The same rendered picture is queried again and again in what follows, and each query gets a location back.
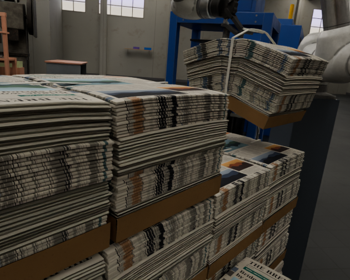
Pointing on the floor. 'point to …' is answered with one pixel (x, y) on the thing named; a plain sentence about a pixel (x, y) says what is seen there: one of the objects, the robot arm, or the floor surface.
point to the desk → (66, 67)
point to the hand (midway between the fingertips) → (263, 8)
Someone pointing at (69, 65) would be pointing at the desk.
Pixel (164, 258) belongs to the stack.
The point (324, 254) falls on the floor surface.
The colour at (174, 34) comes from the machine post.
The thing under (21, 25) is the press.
